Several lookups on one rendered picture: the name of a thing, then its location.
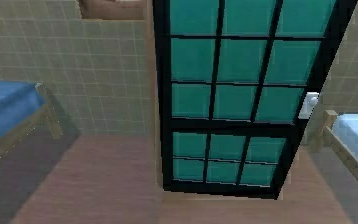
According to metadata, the black door with teal panes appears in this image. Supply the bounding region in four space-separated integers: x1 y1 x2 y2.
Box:
152 0 358 201

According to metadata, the wooden bed with pale blue cover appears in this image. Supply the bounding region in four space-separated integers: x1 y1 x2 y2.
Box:
309 109 358 198

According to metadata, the brown framed wall picture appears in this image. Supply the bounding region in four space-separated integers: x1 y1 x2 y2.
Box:
77 0 148 21

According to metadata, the white door handle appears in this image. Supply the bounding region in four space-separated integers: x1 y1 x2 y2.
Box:
298 92 320 120

